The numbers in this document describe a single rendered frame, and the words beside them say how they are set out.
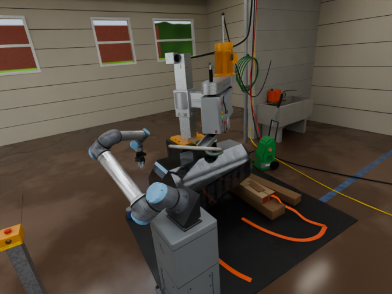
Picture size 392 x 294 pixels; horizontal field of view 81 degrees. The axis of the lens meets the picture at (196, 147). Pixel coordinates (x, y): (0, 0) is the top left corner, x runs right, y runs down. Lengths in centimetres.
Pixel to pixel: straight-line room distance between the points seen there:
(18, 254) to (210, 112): 199
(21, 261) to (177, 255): 100
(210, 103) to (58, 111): 648
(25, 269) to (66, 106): 680
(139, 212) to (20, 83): 703
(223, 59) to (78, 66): 598
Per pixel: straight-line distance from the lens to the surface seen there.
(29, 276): 209
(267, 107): 546
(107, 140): 185
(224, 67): 315
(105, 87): 858
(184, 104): 345
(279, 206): 322
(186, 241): 174
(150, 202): 161
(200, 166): 271
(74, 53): 842
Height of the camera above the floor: 202
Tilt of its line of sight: 22 degrees down
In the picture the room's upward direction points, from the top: 4 degrees counter-clockwise
